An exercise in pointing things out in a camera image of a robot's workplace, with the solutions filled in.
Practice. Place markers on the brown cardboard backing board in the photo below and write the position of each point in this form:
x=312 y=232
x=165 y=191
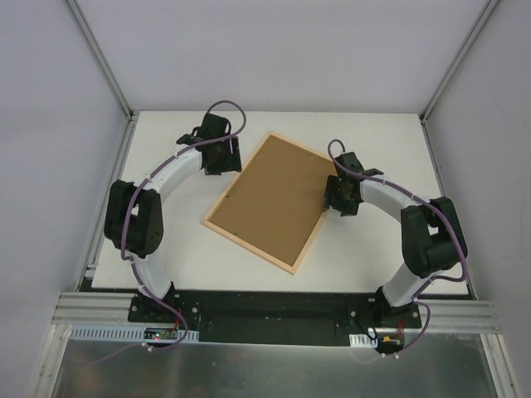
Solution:
x=269 y=203

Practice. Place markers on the left cable duct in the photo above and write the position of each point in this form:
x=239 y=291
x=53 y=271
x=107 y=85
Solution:
x=132 y=334

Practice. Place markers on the aluminium front rail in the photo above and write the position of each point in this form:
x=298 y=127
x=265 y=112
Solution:
x=441 y=315

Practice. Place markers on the left aluminium corner post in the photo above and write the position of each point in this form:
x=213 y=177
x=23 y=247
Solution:
x=98 y=56

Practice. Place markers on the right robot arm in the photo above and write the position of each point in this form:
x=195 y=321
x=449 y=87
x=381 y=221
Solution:
x=433 y=244

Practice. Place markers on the light wooden picture frame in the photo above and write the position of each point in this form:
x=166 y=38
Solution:
x=249 y=244

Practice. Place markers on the right cable duct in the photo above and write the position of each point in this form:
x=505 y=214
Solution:
x=363 y=341

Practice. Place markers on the aluminium corner post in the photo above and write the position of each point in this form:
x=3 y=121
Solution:
x=486 y=12
x=98 y=56

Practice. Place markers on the cable duct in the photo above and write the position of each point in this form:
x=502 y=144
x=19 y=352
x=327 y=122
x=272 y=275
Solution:
x=132 y=334
x=363 y=341

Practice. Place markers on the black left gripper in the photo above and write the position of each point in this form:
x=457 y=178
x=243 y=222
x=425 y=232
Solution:
x=224 y=157

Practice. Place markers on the right aluminium corner post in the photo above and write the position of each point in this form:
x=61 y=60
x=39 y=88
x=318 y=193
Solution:
x=486 y=12

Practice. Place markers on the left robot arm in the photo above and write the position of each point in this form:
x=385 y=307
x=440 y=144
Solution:
x=134 y=214

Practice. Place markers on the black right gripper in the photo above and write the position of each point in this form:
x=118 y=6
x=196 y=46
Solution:
x=339 y=196

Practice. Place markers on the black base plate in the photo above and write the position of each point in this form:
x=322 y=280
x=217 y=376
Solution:
x=277 y=318

